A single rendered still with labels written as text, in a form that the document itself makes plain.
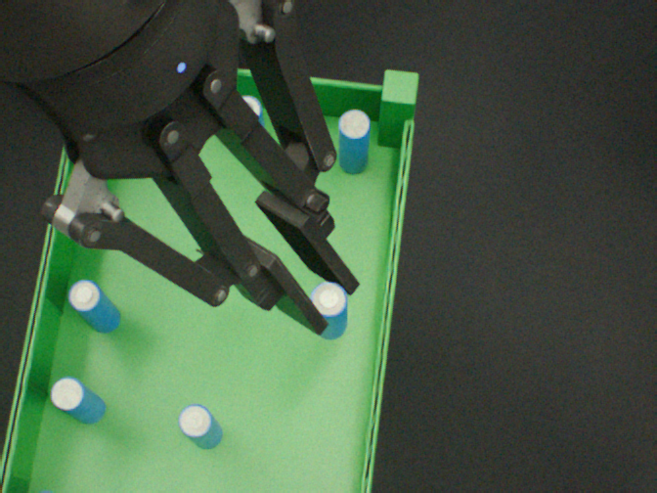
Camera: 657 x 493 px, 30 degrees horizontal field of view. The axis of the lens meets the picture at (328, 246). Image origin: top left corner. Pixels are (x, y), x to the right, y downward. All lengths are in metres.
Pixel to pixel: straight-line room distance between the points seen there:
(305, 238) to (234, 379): 0.20
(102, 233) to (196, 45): 0.09
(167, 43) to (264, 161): 0.11
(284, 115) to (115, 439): 0.28
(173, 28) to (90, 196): 0.08
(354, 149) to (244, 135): 0.23
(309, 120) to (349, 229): 0.24
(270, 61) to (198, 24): 0.08
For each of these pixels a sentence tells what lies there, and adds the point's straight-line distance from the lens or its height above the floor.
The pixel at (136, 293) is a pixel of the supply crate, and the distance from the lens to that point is 0.75.
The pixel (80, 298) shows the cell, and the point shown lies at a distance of 0.69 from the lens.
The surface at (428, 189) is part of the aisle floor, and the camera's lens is 1.27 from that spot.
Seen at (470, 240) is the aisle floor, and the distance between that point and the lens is 1.26.
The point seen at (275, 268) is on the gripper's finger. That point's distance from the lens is 0.55.
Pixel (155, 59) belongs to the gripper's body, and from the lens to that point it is 0.42.
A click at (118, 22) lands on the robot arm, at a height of 0.86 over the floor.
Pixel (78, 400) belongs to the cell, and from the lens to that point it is 0.68.
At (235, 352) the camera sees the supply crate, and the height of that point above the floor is 0.48.
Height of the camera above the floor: 1.21
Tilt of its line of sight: 75 degrees down
